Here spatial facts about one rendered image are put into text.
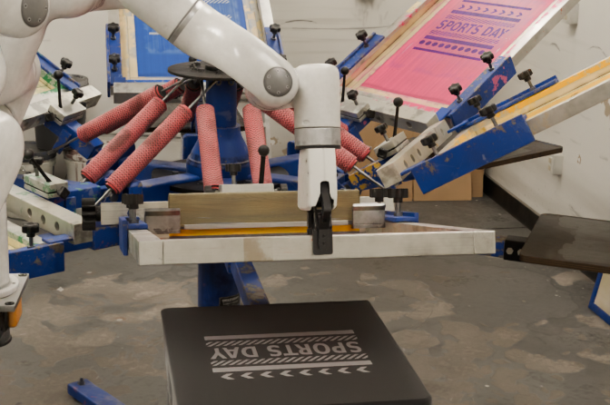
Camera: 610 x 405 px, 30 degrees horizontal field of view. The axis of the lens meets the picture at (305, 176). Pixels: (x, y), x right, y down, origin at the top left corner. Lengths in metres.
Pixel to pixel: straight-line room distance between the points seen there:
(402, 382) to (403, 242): 0.34
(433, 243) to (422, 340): 2.90
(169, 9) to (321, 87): 0.27
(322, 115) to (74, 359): 2.87
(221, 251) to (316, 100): 0.28
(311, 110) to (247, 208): 0.62
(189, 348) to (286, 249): 0.47
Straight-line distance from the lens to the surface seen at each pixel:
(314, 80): 1.81
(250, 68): 1.75
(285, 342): 2.24
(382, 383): 2.09
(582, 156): 5.73
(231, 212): 2.39
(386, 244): 1.85
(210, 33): 1.78
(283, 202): 2.40
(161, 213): 2.36
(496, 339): 4.83
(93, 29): 6.45
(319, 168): 1.79
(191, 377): 2.10
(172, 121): 3.02
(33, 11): 1.49
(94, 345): 4.66
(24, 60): 1.87
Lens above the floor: 1.83
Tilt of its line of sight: 15 degrees down
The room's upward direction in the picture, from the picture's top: 2 degrees clockwise
